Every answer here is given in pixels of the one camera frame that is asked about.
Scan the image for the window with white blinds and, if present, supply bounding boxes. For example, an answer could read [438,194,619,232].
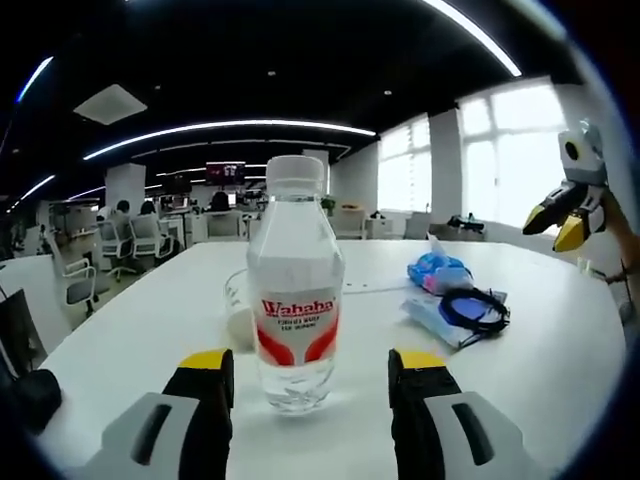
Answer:
[457,77,567,230]
[377,117,432,212]

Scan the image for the wall monitor with red screen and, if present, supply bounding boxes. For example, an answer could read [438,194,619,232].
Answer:
[205,161,247,185]

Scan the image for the white mesh armchair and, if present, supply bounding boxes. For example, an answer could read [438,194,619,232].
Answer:
[49,239,100,318]

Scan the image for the clear water bottle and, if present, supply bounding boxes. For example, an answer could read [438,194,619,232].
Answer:
[247,154,347,417]

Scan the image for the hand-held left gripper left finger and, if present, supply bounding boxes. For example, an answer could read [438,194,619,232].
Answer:
[99,348,235,480]

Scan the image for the black pouch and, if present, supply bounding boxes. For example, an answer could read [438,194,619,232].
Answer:
[0,368,64,444]

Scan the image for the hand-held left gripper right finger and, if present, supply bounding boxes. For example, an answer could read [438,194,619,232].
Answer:
[388,348,521,480]

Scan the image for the square ceiling air vent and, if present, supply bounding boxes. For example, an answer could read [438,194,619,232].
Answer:
[73,83,149,125]

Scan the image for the light blue wipes packet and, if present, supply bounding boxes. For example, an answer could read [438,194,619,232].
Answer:
[401,288,510,352]

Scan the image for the white tabletop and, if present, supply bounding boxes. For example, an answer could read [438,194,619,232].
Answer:
[37,239,629,480]

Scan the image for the clear plastic cup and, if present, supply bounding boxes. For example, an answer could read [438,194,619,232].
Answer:
[223,267,261,354]

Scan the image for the curved ceiling light strip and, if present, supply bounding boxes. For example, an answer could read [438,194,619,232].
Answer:
[418,0,524,77]
[83,119,377,161]

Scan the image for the group of office chairs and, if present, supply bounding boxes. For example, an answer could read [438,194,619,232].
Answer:
[97,209,431,274]

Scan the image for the white square pillar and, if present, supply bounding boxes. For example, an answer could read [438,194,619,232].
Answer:
[105,163,147,207]

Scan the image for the blue tissue pack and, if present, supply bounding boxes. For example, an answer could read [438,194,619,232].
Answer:
[406,233,475,297]

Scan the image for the dark bag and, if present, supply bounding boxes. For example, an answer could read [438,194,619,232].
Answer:
[447,214,487,233]

